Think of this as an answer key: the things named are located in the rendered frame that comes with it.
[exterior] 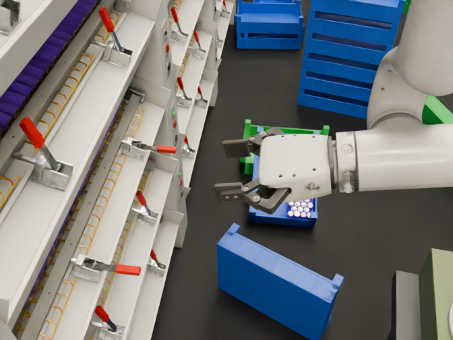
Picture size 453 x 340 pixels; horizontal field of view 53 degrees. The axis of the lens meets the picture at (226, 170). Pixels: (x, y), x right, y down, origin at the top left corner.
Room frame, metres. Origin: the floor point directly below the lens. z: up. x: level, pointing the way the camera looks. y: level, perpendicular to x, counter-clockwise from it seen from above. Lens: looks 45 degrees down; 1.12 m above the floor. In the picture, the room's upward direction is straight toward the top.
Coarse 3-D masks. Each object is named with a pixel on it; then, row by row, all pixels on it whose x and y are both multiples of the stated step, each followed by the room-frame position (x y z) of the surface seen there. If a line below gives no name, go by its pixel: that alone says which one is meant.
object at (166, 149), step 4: (140, 144) 0.64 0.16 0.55; (140, 148) 0.64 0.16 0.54; (144, 148) 0.64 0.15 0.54; (148, 148) 0.64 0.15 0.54; (152, 148) 0.64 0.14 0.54; (156, 148) 0.64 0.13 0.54; (160, 148) 0.64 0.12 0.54; (164, 148) 0.64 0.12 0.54; (168, 148) 0.64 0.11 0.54; (172, 148) 0.64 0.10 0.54; (176, 148) 0.64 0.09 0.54; (168, 152) 0.64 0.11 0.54; (172, 152) 0.63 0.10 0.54
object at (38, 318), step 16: (128, 112) 0.73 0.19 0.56; (112, 144) 0.63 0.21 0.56; (112, 160) 0.59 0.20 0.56; (96, 176) 0.55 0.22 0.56; (96, 192) 0.51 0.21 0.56; (80, 208) 0.48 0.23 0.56; (80, 224) 0.45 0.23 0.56; (64, 256) 0.39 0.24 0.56; (64, 272) 0.36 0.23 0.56; (48, 288) 0.33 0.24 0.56; (48, 304) 0.31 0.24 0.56; (32, 320) 0.29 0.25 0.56; (48, 320) 0.30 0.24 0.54; (32, 336) 0.27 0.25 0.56
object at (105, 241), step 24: (144, 96) 0.81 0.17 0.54; (168, 96) 0.80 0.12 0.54; (144, 120) 0.75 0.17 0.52; (96, 168) 0.59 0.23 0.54; (120, 168) 0.60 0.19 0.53; (120, 192) 0.55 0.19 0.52; (72, 216) 0.48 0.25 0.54; (120, 216) 0.50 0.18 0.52; (96, 240) 0.44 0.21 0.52; (96, 288) 0.36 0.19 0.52; (72, 312) 0.32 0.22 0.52; (48, 336) 0.28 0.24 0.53; (72, 336) 0.29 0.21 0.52
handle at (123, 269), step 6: (96, 264) 0.39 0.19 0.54; (102, 264) 0.39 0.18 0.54; (108, 264) 0.39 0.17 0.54; (120, 264) 0.38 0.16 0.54; (102, 270) 0.38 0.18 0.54; (108, 270) 0.38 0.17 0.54; (114, 270) 0.38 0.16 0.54; (120, 270) 0.37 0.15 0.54; (126, 270) 0.37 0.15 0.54; (132, 270) 0.37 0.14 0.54; (138, 270) 0.37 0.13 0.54
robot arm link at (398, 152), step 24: (384, 120) 0.50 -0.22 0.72; (408, 120) 0.49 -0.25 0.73; (360, 144) 0.45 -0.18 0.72; (384, 144) 0.45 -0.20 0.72; (408, 144) 0.44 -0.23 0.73; (432, 144) 0.43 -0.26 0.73; (360, 168) 0.43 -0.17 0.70; (384, 168) 0.42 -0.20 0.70; (408, 168) 0.42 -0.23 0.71; (432, 168) 0.41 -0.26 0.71
